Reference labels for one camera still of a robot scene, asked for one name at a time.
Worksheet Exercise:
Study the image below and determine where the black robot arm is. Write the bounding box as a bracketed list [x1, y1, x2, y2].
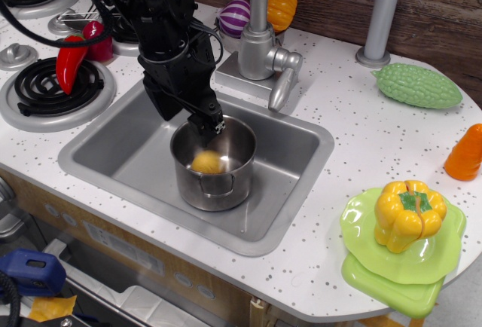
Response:
[92, 0, 224, 145]

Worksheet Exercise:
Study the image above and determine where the silver toy faucet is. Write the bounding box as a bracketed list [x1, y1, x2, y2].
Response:
[215, 0, 303, 112]

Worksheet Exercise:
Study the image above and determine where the yellow toy bell pepper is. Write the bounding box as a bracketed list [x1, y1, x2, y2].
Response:
[374, 180, 447, 254]

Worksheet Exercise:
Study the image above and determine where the black foreground cable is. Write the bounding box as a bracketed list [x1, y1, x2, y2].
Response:
[0, 268, 22, 327]

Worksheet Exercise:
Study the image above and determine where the orange toy pumpkin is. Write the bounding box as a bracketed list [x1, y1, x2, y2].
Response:
[267, 0, 297, 33]

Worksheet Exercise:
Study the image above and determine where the light green toy plate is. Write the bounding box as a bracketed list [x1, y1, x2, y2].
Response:
[340, 188, 466, 285]

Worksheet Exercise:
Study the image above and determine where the green toy bitter gourd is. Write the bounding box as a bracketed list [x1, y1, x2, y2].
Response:
[371, 63, 462, 109]

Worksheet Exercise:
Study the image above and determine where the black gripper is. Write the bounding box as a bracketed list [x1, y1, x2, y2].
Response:
[136, 36, 227, 149]

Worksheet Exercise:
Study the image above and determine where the orange toy carrot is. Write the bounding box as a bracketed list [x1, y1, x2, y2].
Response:
[444, 124, 481, 181]

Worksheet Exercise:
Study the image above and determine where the middle stove burner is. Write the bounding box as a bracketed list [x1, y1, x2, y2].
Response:
[111, 16, 139, 57]

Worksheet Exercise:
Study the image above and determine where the yellow tape piece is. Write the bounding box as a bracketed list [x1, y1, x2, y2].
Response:
[28, 295, 77, 322]

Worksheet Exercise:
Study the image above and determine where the front left stove burner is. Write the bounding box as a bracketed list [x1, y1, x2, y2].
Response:
[1, 57, 116, 133]

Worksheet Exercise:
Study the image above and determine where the yellow toy corn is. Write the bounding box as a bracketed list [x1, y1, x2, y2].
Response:
[191, 150, 224, 174]

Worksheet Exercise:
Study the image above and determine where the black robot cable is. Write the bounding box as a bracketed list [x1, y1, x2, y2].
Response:
[0, 0, 114, 48]

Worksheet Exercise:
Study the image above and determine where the grey toy sink basin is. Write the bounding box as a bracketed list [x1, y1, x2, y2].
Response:
[58, 84, 334, 257]

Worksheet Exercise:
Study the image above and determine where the red toy chili pepper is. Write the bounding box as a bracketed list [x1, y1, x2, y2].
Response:
[56, 46, 88, 95]

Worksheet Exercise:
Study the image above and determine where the stainless steel pot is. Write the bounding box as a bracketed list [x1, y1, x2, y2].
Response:
[170, 116, 257, 212]

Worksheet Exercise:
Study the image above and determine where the silver stove knob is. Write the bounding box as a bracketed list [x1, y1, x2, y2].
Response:
[0, 43, 38, 72]

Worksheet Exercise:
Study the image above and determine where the dark red toy pepper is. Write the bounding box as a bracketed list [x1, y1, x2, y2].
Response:
[82, 20, 113, 62]

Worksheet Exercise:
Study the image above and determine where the purple white striped toy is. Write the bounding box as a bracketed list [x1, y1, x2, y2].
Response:
[217, 0, 251, 38]

